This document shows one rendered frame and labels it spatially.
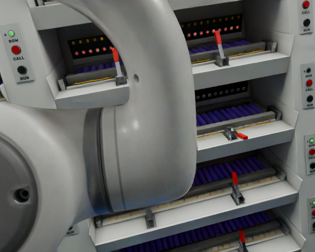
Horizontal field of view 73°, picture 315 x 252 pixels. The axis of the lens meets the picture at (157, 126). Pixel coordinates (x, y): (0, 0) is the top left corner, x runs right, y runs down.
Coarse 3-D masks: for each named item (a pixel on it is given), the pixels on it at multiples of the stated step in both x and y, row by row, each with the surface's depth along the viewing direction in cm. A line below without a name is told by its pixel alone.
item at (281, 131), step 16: (224, 96) 72; (240, 96) 74; (256, 96) 74; (288, 112) 60; (256, 128) 62; (272, 128) 61; (288, 128) 60; (208, 144) 58; (224, 144) 57; (240, 144) 59; (256, 144) 60; (272, 144) 61
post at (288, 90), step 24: (264, 0) 61; (288, 0) 53; (312, 0) 54; (264, 24) 63; (288, 24) 55; (312, 48) 56; (288, 72) 58; (288, 96) 60; (312, 120) 60; (288, 144) 64; (312, 192) 64; (288, 216) 71; (312, 240) 67
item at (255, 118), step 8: (264, 112) 64; (272, 112) 63; (232, 120) 62; (240, 120) 62; (248, 120) 62; (256, 120) 63; (264, 120) 63; (200, 128) 61; (208, 128) 61; (216, 128) 61
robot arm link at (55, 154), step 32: (0, 128) 8; (32, 128) 9; (64, 128) 11; (96, 128) 13; (0, 160) 8; (32, 160) 9; (64, 160) 9; (96, 160) 12; (0, 192) 8; (32, 192) 9; (64, 192) 9; (96, 192) 12; (0, 224) 8; (32, 224) 9; (64, 224) 9
